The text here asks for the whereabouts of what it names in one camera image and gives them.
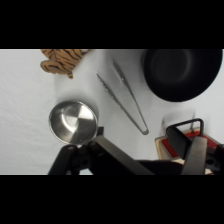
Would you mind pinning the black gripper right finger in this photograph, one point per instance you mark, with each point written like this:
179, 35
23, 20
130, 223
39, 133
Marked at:
195, 156

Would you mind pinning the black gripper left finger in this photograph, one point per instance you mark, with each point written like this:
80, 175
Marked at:
113, 153

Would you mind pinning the orange striped tiger toy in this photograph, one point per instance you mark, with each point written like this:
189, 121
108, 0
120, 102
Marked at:
63, 58

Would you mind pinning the metal kitchen tongs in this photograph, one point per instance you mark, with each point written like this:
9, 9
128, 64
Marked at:
142, 128

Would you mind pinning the black bowl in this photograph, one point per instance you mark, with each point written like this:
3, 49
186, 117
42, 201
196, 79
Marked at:
180, 73

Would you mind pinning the small steel saucepan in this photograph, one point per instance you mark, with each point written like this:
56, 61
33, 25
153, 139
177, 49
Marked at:
73, 121

